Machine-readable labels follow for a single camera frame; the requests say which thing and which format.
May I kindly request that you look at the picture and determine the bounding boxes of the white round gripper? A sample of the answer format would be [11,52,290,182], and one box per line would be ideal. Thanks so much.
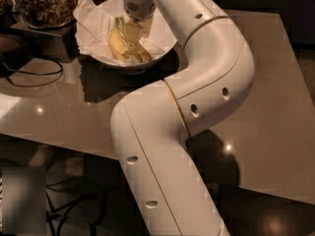
[123,0,157,48]

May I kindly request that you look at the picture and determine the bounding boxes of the spotted yellow banana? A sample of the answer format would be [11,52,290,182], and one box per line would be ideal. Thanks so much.
[119,15,154,64]

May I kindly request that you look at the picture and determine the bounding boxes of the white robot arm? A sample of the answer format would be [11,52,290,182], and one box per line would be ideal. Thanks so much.
[110,0,255,236]

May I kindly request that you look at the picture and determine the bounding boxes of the white bowl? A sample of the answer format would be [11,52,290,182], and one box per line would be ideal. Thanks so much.
[86,0,179,76]

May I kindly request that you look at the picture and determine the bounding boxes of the white paper napkin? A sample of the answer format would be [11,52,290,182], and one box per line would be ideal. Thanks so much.
[73,0,166,70]

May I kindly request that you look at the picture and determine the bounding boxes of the dark metal box stand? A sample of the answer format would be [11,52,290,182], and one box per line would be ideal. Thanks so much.
[10,22,79,63]

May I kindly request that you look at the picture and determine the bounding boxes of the glass jar of nuts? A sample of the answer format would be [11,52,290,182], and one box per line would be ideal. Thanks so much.
[14,0,76,30]

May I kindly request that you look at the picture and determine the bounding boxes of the dark round object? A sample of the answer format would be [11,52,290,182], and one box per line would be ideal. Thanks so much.
[0,34,31,72]

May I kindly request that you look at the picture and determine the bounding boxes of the left light slipper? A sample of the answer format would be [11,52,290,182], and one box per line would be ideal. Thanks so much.
[29,145,54,167]

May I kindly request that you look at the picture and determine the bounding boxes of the black cable on table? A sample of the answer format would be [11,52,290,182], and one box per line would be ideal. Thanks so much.
[0,54,64,89]

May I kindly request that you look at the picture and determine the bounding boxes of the black floor cables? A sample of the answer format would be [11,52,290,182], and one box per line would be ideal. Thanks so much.
[45,164,132,236]

